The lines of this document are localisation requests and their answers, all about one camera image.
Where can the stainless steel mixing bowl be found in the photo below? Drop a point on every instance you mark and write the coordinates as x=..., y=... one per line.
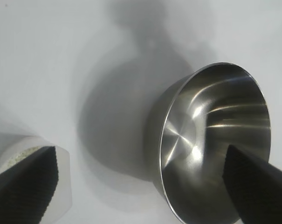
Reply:
x=189, y=130

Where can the white uncooked rice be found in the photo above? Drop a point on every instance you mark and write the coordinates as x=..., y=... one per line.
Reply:
x=19, y=156

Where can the clear plastic measuring cup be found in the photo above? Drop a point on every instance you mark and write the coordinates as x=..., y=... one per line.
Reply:
x=63, y=177

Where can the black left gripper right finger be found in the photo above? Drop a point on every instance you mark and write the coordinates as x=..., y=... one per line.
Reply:
x=259, y=191

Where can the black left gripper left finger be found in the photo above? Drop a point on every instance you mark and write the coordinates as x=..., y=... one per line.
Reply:
x=24, y=191

